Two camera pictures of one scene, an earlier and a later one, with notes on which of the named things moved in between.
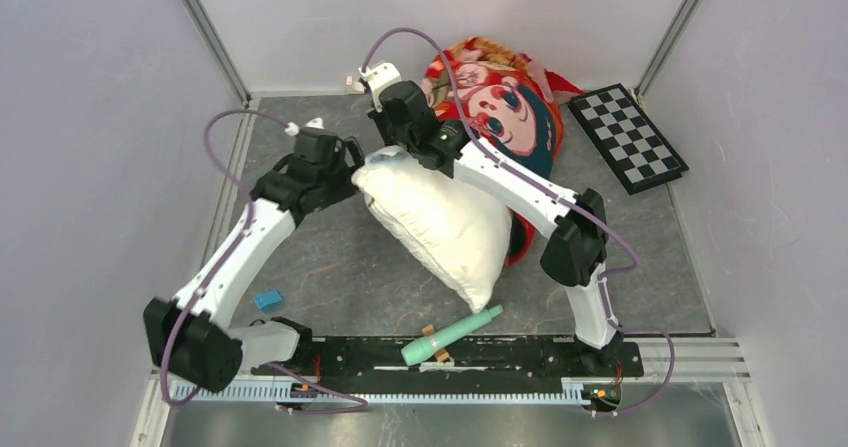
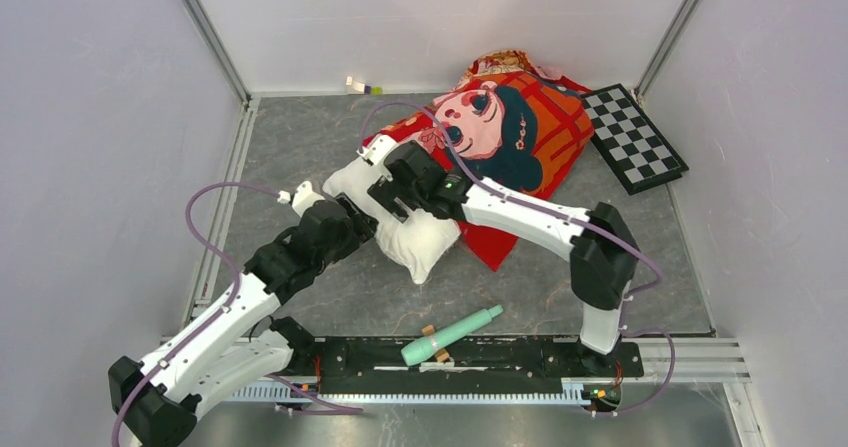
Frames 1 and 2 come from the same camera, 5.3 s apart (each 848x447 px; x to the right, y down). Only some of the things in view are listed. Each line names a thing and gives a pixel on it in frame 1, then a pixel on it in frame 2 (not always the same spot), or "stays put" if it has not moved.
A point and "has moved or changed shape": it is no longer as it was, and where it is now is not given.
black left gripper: x=351 y=175 to x=357 y=229
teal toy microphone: x=425 y=347 stays put
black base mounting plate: x=553 y=356 stays put
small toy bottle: x=353 y=87 stays put
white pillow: x=462 y=233 has moved or changed shape
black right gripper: x=379 y=118 to x=386 y=190
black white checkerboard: x=638 y=154 stays put
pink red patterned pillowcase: x=506 y=100 has moved or changed shape
